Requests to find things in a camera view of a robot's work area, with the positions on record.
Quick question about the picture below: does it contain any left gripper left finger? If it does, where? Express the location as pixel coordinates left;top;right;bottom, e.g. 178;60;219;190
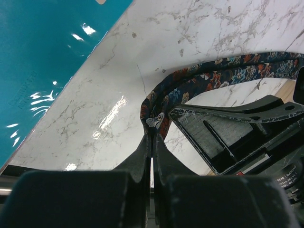
0;135;151;228

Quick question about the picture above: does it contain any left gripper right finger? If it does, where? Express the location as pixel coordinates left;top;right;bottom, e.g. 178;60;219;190
152;134;299;228

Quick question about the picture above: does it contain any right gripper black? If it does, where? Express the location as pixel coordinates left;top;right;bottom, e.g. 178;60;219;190
169;68;304;207

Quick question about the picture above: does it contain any floral navy necktie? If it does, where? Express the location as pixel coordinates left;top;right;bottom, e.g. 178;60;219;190
140;51;304;138

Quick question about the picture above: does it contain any wooden compartment tray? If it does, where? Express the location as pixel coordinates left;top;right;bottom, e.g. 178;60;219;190
275;80;296;103

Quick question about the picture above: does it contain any teal book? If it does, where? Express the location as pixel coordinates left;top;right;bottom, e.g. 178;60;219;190
0;0;131;166

